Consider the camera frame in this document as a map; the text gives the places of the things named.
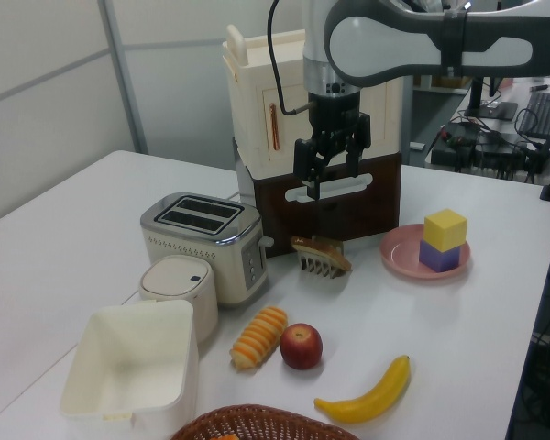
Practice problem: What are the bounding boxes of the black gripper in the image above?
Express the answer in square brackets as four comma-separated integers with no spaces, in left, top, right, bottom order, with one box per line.
[292,90,373,202]

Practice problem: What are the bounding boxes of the yellow cube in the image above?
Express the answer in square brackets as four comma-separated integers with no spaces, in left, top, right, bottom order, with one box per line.
[423,208,468,252]

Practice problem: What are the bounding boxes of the purple cube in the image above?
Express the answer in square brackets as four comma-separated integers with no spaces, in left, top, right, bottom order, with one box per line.
[418,238,462,274]

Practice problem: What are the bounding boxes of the dark brown drawer unit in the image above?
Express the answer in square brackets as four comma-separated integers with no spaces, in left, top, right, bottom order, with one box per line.
[251,150,403,258]

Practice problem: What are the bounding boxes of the brown bread slice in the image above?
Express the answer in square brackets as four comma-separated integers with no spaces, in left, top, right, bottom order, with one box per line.
[291,236,353,272]

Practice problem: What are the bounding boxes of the pink plate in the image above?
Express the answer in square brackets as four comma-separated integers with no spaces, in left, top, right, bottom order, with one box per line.
[379,224,472,281]

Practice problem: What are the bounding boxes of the metal toast rack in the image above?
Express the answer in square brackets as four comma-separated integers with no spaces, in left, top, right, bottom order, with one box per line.
[297,235,346,280]

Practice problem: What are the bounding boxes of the cardboard boxes on shelf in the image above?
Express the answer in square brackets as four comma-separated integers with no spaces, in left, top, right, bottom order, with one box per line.
[414,75,474,91]

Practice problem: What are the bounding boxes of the black monitor stand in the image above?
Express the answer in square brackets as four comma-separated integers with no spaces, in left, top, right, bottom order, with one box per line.
[463,75,519,121]

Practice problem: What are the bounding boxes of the cream and chrome toaster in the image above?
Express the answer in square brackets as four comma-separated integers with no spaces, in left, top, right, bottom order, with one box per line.
[139,192,275,309]

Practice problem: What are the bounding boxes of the red apple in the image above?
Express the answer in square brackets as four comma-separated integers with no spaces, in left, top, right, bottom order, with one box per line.
[280,323,325,370]

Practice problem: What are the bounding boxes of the orange striped bread roll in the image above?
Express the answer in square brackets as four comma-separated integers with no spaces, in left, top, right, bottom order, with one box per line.
[229,305,289,371]

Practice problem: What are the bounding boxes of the white round plate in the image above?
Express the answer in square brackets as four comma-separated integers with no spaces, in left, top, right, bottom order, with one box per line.
[138,255,220,345]

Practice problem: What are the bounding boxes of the black computer keyboard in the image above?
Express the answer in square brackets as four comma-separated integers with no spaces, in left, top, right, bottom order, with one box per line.
[515,93,550,138]

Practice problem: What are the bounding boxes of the yellow banana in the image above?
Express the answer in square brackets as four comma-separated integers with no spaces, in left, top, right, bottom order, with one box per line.
[313,355,413,424]

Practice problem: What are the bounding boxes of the brown wicker basket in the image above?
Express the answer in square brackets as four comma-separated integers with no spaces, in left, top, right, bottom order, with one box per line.
[169,402,363,440]

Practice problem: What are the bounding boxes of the white square open bin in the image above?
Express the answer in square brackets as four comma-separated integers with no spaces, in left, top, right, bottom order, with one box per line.
[59,300,201,439]

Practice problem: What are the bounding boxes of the white drawer handle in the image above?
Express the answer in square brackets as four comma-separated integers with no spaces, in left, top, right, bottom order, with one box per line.
[284,172,372,204]

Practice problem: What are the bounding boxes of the copper cabinet door handle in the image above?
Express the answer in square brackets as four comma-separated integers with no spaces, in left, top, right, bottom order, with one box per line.
[268,103,281,151]

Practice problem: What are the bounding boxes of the cream plastic cabinet with handles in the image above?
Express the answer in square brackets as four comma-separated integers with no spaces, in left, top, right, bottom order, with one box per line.
[221,23,404,178]

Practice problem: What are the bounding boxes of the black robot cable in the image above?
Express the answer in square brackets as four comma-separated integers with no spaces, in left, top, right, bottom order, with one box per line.
[268,0,314,116]

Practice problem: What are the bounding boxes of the black electronics box with cables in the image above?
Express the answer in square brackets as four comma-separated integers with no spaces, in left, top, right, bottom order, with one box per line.
[430,119,550,179]

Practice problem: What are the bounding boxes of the black strap around arm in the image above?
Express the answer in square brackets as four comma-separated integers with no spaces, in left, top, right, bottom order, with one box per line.
[442,5,469,78]

